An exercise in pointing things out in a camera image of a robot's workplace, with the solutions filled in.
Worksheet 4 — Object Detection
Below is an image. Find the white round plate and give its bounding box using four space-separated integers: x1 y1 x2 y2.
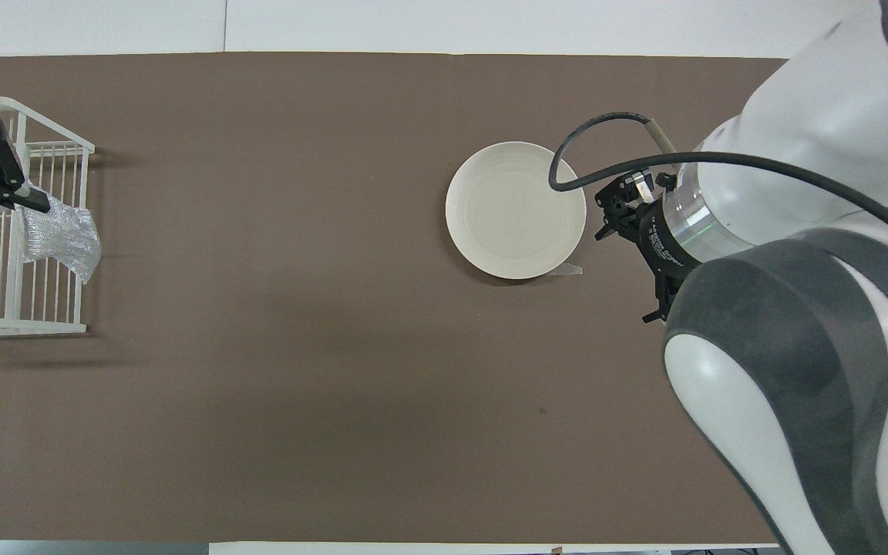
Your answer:
446 141 587 280

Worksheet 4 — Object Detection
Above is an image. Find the brown table mat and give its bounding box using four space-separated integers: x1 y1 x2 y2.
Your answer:
0 52 792 544

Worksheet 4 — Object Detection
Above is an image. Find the white wire basket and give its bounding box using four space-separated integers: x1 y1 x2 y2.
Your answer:
0 96 96 337

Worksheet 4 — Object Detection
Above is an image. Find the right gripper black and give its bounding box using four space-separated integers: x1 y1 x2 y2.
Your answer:
594 171 704 325

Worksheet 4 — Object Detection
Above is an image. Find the silver mesh sponge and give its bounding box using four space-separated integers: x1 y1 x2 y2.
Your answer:
16 183 102 284

